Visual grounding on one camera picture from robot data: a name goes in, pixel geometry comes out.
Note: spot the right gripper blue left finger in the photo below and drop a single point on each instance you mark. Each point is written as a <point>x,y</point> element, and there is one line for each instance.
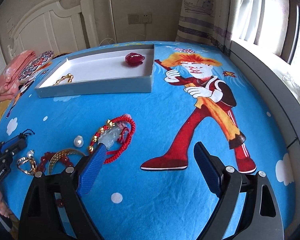
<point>90,171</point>

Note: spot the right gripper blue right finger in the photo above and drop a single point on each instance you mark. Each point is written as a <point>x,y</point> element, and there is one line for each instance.
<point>211,168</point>

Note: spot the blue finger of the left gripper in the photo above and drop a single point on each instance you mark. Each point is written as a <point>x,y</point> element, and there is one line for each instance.
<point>15,144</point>

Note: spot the red cord bracelet gold beads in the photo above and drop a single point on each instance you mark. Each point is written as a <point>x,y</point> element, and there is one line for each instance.
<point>128,126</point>

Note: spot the red fabric rose flower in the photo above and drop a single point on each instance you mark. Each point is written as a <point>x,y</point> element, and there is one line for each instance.
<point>134,59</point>

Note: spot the black green glass brooch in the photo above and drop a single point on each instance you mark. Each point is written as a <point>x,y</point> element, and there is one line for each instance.
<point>26,133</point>

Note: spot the person's left hand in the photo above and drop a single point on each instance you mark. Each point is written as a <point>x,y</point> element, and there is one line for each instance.
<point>4,209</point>

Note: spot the white jade pendant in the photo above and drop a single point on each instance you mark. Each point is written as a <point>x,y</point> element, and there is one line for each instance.
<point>109,137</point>

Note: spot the large white pearl earring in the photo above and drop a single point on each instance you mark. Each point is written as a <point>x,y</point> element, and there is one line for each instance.
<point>78,141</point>

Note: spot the gold bangle watch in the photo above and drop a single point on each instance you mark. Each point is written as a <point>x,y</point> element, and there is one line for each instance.
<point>63,157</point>

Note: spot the blue cartoon bed sheet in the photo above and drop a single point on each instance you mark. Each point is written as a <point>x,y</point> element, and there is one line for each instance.
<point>129,203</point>

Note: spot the folded pink blanket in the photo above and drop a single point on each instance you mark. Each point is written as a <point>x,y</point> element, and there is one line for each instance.
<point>9,78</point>

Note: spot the round patterned cushion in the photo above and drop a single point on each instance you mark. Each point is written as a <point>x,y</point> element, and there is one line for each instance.
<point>35,65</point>

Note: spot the grey shallow cardboard box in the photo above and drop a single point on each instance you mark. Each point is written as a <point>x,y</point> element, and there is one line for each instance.
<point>101,71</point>

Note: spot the white wooden headboard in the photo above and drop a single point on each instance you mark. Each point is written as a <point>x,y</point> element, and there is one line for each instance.
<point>49,26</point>

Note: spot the printed ship curtain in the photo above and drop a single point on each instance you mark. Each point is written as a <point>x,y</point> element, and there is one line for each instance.
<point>210,22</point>

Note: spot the wall power socket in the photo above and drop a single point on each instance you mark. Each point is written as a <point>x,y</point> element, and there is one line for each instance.
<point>145,18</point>

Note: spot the metal rod against wall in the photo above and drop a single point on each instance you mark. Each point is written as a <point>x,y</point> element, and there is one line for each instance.
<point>112,20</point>

